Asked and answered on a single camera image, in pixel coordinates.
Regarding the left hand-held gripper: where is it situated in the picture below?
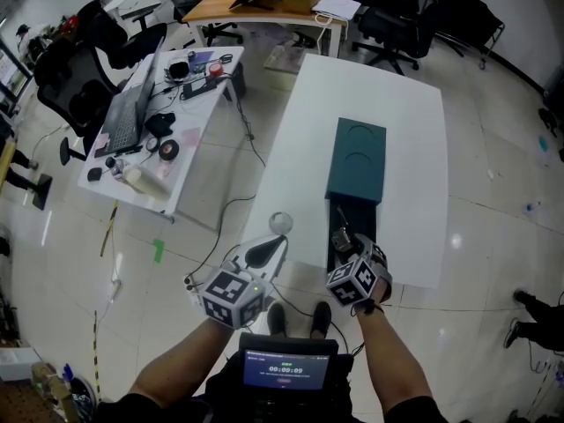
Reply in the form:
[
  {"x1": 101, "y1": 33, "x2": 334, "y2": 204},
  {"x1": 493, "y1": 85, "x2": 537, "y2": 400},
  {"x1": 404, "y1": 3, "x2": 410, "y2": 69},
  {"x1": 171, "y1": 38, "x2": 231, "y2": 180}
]
[{"x1": 183, "y1": 234, "x2": 290, "y2": 330}]

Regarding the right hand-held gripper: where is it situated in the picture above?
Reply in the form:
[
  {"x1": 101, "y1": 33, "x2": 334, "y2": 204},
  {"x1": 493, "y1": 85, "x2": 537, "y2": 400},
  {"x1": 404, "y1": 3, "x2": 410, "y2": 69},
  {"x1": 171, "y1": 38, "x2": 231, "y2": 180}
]
[{"x1": 325, "y1": 205, "x2": 393, "y2": 308}]

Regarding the teal box with drawer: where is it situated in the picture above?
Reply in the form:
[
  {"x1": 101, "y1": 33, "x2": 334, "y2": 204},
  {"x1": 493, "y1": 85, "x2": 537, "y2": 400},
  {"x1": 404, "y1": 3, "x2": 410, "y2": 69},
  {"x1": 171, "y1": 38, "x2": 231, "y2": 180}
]
[{"x1": 324, "y1": 116, "x2": 388, "y2": 277}]

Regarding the person's left forearm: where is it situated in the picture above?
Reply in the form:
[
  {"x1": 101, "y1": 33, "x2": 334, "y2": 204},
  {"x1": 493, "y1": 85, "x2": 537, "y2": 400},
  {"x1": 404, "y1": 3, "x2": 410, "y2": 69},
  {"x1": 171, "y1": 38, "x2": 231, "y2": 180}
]
[{"x1": 130, "y1": 316, "x2": 235, "y2": 404}]

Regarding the person's right forearm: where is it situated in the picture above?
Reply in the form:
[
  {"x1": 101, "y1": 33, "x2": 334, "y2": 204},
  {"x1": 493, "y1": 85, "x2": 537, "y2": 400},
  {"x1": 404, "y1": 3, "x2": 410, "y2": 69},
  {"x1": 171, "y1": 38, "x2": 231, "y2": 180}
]
[{"x1": 354, "y1": 306, "x2": 436, "y2": 413}]

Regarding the person's right hand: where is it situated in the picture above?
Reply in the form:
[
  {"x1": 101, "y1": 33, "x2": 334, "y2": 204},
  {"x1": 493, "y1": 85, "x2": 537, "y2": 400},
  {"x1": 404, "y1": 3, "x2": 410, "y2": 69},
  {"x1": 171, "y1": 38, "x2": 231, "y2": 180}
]
[{"x1": 368, "y1": 274, "x2": 394, "y2": 305}]

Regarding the person's left black shoe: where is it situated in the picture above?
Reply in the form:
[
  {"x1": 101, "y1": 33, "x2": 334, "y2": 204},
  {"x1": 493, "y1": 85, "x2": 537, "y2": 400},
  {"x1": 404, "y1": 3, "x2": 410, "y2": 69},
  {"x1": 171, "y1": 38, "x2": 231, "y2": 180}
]
[{"x1": 266, "y1": 301, "x2": 288, "y2": 338}]

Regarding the person's black shoe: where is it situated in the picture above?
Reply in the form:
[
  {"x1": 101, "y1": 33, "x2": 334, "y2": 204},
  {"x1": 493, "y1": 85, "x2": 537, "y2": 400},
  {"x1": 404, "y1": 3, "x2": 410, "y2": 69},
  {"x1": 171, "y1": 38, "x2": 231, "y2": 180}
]
[
  {"x1": 266, "y1": 301, "x2": 288, "y2": 338},
  {"x1": 310, "y1": 301, "x2": 333, "y2": 339}
]

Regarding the person's right black shoe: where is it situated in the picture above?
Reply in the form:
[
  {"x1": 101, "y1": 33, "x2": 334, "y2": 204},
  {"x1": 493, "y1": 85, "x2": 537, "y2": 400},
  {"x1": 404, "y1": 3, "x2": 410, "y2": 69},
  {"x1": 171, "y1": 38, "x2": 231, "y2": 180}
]
[{"x1": 310, "y1": 301, "x2": 333, "y2": 339}]

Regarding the black chest-mounted screen device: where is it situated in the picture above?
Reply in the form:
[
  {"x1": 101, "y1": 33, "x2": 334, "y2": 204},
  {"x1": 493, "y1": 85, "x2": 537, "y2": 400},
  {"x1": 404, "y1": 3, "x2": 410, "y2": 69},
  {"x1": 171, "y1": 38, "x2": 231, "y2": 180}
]
[{"x1": 237, "y1": 332, "x2": 354, "y2": 423}]

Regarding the white work table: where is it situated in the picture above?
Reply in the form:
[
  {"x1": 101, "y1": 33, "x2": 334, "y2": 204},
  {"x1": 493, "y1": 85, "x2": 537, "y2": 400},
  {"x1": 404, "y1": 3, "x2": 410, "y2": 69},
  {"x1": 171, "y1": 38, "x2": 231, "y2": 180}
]
[{"x1": 241, "y1": 53, "x2": 449, "y2": 290}]

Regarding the cream thermos bottle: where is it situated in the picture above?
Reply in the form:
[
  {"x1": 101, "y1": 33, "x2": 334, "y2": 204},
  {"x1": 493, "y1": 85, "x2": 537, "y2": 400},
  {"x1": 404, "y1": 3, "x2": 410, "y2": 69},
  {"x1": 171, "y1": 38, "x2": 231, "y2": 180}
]
[{"x1": 122, "y1": 164, "x2": 172, "y2": 203}]

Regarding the yellow black floor tape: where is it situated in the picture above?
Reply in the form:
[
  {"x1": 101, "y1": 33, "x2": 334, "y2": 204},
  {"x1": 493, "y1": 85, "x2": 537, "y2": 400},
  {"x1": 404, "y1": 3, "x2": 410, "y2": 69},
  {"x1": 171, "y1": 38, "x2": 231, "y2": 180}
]
[
  {"x1": 91, "y1": 309, "x2": 103, "y2": 404},
  {"x1": 100, "y1": 199, "x2": 120, "y2": 258}
]

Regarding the person's black shirt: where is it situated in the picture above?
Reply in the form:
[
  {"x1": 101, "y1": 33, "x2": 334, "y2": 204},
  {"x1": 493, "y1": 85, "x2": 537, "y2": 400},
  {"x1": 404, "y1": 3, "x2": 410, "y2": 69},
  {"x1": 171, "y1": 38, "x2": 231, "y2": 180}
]
[{"x1": 94, "y1": 354, "x2": 446, "y2": 423}]

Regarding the black tape roll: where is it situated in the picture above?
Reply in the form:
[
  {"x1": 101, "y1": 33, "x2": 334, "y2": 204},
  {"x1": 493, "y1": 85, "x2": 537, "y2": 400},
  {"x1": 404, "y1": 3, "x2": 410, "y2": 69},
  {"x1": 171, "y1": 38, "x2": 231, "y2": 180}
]
[{"x1": 158, "y1": 138, "x2": 181, "y2": 162}]

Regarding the clear plastic water bottle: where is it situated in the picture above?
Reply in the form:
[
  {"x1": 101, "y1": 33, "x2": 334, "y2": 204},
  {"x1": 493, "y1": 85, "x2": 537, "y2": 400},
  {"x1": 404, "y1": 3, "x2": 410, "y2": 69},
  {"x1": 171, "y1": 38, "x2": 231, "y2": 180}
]
[{"x1": 105, "y1": 156, "x2": 134, "y2": 182}]

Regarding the pale box on floor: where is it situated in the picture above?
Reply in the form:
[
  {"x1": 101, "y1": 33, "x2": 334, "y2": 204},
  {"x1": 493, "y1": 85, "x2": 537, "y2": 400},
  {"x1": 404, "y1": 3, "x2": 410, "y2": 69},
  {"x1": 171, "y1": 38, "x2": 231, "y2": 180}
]
[{"x1": 263, "y1": 44, "x2": 306, "y2": 93}]

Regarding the black pouch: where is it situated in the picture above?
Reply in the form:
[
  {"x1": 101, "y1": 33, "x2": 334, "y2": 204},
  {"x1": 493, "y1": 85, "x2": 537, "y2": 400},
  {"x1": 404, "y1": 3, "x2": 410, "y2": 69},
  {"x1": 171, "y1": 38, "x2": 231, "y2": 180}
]
[{"x1": 144, "y1": 111, "x2": 177, "y2": 139}]

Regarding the black power strip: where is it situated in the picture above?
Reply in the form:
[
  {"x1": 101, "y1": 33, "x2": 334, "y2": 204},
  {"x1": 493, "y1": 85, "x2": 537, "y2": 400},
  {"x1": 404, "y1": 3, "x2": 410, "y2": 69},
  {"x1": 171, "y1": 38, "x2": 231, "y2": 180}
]
[{"x1": 181, "y1": 78, "x2": 219, "y2": 101}]

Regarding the black open laptop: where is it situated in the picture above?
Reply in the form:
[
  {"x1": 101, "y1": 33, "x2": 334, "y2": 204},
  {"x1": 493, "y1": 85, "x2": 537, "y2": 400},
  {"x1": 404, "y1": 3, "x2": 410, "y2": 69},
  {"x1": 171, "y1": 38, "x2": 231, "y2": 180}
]
[{"x1": 93, "y1": 36, "x2": 167, "y2": 160}]

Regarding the black high-back office chair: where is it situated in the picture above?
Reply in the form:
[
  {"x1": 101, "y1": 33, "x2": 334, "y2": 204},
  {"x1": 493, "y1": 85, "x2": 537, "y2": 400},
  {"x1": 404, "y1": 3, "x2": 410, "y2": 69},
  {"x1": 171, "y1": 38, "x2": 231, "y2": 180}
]
[
  {"x1": 351, "y1": 0, "x2": 425, "y2": 77},
  {"x1": 398, "y1": 0, "x2": 442, "y2": 60}
]

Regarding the wooden standing table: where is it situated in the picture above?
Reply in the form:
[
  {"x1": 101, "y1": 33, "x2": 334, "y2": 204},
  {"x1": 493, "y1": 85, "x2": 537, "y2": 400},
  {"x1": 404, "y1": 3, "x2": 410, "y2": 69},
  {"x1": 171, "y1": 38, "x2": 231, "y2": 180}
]
[{"x1": 0, "y1": 141, "x2": 54, "y2": 212}]

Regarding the pile of clutter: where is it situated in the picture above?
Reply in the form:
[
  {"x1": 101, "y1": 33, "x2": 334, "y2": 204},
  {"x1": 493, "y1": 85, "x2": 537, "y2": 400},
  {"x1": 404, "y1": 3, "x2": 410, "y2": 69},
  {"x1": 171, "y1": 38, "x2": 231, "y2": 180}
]
[{"x1": 0, "y1": 345, "x2": 97, "y2": 423}]

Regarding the white paper bag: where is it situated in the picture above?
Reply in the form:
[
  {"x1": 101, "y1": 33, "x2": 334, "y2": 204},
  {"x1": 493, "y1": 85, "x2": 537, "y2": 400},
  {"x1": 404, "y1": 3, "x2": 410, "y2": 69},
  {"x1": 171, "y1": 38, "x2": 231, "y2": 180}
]
[{"x1": 311, "y1": 0, "x2": 363, "y2": 22}]

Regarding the white headset device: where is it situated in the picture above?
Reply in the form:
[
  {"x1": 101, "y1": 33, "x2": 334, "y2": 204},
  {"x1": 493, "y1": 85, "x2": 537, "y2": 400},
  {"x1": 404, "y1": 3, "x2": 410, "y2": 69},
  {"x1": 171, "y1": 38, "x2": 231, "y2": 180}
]
[{"x1": 167, "y1": 57, "x2": 191, "y2": 81}]

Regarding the cardboard box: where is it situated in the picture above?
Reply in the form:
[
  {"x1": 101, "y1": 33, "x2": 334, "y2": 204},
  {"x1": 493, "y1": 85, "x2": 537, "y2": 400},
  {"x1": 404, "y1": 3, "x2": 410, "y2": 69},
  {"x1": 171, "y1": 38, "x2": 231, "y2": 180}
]
[{"x1": 280, "y1": 0, "x2": 321, "y2": 15}]

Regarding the wooden desk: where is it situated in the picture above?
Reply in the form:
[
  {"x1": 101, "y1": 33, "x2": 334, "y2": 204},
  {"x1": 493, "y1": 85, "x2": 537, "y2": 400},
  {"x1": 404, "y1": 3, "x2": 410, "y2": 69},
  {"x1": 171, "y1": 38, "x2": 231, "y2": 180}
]
[{"x1": 182, "y1": 0, "x2": 353, "y2": 60}]

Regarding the pile of black bags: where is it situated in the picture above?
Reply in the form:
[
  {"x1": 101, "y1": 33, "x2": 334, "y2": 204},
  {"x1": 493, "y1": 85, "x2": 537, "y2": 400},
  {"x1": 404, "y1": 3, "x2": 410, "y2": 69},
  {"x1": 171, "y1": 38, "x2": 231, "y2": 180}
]
[{"x1": 537, "y1": 79, "x2": 564, "y2": 163}]

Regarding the black folding cot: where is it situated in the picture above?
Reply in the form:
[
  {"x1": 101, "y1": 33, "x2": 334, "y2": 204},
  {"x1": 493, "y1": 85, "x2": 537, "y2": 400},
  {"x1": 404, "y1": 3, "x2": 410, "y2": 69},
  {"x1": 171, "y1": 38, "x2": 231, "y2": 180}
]
[{"x1": 434, "y1": 0, "x2": 506, "y2": 71}]

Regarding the black mesh office chair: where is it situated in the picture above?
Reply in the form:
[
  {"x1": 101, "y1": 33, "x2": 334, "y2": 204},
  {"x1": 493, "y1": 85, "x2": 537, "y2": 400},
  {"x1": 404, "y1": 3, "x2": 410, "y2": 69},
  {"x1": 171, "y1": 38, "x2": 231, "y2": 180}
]
[{"x1": 33, "y1": 44, "x2": 123, "y2": 167}]

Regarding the black floor cable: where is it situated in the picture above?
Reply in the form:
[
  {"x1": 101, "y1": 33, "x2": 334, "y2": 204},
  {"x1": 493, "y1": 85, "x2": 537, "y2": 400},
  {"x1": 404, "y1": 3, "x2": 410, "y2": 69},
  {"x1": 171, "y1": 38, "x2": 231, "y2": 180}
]
[{"x1": 184, "y1": 195, "x2": 353, "y2": 357}]

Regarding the white desk with metal frame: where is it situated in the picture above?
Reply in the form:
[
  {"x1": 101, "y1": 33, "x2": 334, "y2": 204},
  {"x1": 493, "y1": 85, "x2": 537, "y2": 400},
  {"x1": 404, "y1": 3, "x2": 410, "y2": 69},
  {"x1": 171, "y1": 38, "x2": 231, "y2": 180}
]
[{"x1": 77, "y1": 45, "x2": 246, "y2": 225}]

